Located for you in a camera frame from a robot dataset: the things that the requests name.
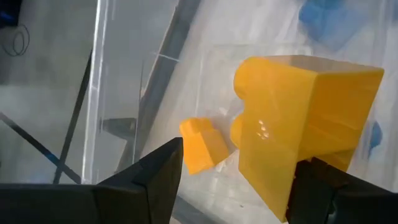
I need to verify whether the clear plastic bin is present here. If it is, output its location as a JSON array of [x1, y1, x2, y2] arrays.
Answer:
[[81, 0, 398, 224]]

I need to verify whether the blue toy block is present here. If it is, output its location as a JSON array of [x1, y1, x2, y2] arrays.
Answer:
[[368, 120, 384, 156], [298, 0, 398, 52]]

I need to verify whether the translucent white table sheet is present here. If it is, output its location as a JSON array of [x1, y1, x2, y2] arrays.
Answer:
[[139, 0, 398, 224]]

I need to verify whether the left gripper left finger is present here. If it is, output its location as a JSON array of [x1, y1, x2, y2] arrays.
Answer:
[[0, 137, 184, 224]]

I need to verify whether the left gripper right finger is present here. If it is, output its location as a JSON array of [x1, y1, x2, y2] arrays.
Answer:
[[285, 157, 398, 224]]

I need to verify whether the looped black floor cable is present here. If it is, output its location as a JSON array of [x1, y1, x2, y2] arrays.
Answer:
[[1, 23, 31, 57]]

